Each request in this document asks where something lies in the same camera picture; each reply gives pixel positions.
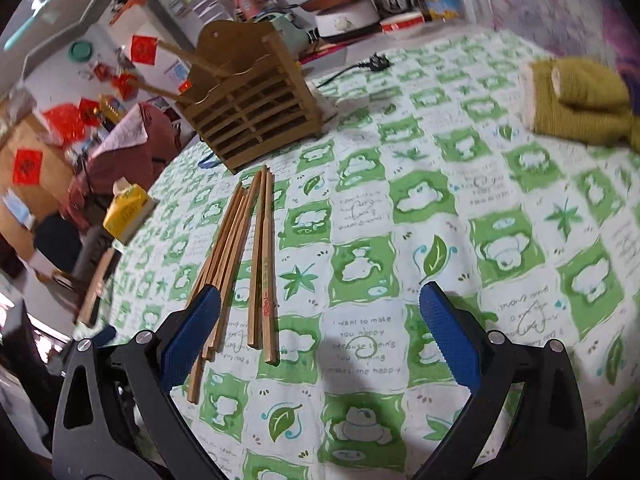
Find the red diamond paper on refrigerator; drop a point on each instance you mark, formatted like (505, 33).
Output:
(142, 49)

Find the red cloth covered furniture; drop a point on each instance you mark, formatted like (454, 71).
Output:
(140, 155)

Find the teal round basin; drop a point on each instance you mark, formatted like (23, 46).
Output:
(81, 52)

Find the floral purple curtain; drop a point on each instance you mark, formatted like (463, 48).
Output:
(550, 0)

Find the bundle of wooden chopsticks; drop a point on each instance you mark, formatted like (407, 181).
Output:
(265, 260)

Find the wooden slatted chopstick holder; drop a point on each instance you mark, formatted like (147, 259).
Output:
(250, 110)

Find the olive knitted cloth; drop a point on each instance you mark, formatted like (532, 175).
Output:
(575, 105)

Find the red diamond paper on door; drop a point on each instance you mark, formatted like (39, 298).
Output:
(27, 167)

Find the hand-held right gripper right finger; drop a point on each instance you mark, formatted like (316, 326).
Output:
(447, 335)

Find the green and white tablecloth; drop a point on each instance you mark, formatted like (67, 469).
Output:
(450, 160)

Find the red plastic wall decoration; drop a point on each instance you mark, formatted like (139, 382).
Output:
(62, 120)

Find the mint green rice cooker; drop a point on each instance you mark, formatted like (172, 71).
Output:
(295, 35)

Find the wooden chopstick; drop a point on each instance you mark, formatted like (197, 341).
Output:
(190, 57)
(160, 91)

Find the yellow tissue pack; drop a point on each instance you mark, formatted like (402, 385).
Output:
(127, 210)

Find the brown flat board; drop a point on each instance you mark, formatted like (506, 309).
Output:
(97, 285)

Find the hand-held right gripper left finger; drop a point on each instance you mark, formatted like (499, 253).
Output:
(192, 340)

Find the pink thermos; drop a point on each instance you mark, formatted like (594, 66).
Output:
(247, 2)

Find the white lidded pot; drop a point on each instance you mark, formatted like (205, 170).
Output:
(345, 22)

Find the white refrigerator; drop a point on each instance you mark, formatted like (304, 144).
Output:
(160, 20)

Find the red and white bowl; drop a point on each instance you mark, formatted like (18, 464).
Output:
(400, 22)

